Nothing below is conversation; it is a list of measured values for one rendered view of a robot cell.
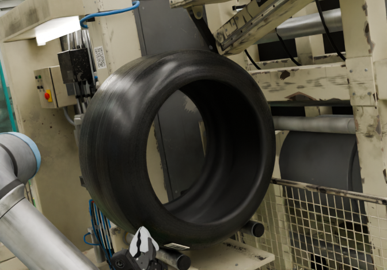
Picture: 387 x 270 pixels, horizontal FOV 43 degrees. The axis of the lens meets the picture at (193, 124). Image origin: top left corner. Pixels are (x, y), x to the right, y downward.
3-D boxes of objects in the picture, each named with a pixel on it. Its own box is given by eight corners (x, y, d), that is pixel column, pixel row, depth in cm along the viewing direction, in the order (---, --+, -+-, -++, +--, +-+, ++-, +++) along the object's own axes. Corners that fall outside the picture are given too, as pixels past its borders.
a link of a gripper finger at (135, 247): (143, 238, 136) (143, 269, 129) (129, 229, 132) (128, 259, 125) (152, 234, 134) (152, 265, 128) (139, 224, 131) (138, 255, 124)
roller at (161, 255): (137, 229, 170) (135, 243, 170) (125, 229, 168) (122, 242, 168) (193, 255, 141) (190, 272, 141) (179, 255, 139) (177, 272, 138)
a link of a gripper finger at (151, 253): (142, 243, 129) (141, 274, 122) (138, 240, 128) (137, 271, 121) (156, 237, 127) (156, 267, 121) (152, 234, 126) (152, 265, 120)
